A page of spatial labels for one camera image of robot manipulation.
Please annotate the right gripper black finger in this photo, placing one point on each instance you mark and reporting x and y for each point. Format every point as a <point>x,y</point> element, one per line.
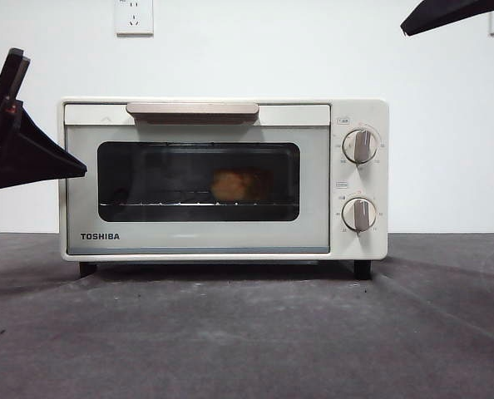
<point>451,14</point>

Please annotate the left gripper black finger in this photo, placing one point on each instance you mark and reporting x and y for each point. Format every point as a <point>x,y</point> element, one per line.
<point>31,162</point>

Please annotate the golden brown bread loaf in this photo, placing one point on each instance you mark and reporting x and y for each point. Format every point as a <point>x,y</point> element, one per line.
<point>234,185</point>

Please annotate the cream round oven knob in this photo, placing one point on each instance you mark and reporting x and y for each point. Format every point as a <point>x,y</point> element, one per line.
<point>359,214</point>
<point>359,146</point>

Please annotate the cream Toshiba toaster oven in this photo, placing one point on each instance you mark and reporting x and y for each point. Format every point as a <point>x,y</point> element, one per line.
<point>367,249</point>

